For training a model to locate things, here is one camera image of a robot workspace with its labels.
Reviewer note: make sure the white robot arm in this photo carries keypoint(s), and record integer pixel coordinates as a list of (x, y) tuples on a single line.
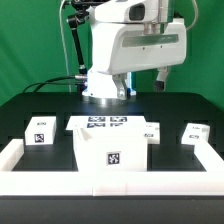
[(106, 20)]

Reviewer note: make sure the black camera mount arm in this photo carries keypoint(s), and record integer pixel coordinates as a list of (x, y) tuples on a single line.
[(80, 16)]

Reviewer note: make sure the white base marker plate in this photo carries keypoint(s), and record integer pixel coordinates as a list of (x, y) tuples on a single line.
[(104, 121)]

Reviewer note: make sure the white cabinet top block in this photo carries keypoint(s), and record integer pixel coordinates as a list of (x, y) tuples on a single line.
[(41, 130)]

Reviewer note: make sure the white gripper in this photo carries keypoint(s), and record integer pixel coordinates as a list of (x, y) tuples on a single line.
[(132, 50)]

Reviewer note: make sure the white U-shaped fence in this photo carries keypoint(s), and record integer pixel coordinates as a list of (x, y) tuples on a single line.
[(208, 182)]

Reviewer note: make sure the white cabinet door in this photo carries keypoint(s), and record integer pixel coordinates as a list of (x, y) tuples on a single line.
[(195, 132), (152, 132)]

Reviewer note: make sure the white cabinet body box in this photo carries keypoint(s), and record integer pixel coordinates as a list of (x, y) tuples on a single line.
[(110, 149)]

